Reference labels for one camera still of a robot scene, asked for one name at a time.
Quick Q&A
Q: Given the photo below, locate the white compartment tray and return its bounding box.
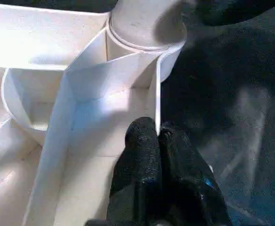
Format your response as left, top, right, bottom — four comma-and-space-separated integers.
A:
0, 2, 187, 226

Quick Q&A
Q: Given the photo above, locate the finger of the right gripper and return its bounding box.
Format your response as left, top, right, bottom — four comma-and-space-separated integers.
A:
194, 0, 275, 27

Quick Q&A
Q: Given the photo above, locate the white plastic table leg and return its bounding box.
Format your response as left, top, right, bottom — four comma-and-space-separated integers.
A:
108, 0, 187, 51

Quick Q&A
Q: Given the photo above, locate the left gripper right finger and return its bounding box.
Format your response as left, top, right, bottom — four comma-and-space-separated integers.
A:
158, 122, 233, 226

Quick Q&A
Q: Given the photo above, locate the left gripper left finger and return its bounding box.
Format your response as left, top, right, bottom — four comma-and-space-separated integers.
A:
105, 117, 163, 226

